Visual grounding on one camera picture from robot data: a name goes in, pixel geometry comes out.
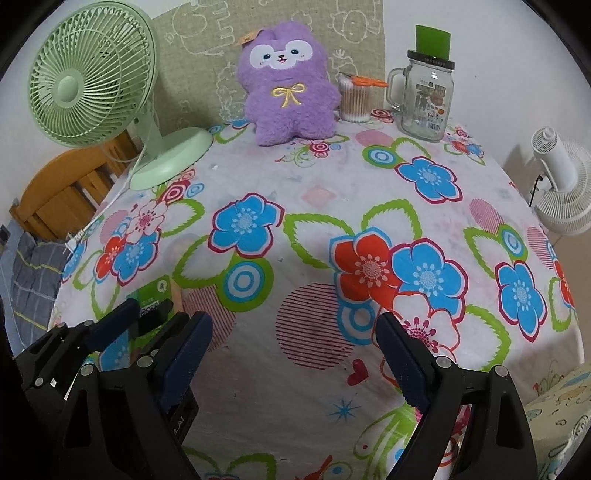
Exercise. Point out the small glass cup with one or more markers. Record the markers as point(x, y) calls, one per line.
point(354, 106)

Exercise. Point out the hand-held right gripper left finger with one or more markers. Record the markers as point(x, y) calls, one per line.
point(187, 364)

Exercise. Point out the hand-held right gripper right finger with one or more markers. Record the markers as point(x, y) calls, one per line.
point(404, 364)

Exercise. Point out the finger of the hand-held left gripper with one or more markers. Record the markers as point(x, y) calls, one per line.
point(115, 323)

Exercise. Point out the purple plush toy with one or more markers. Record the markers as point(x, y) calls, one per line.
point(286, 115)

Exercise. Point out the beige cartoon wall board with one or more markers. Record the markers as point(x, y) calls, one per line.
point(203, 55)

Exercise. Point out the grey plaid pillow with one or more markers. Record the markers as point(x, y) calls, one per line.
point(37, 267)

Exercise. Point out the floral tablecloth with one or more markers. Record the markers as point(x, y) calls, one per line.
point(300, 194)

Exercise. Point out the yellow cartoon storage box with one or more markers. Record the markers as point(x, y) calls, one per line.
point(558, 415)

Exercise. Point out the wooden bed headboard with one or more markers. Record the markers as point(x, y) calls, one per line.
point(51, 203)

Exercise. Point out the green desk fan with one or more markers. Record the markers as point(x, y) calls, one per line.
point(69, 87)

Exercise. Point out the orange scissors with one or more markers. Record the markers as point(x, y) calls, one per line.
point(369, 82)

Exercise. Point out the glass mug with green lid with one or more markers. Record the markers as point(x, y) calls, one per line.
point(422, 110)

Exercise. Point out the white fan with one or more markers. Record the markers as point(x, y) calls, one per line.
point(561, 161)

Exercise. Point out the green tissue pack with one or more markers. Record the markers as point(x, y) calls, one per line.
point(154, 288)

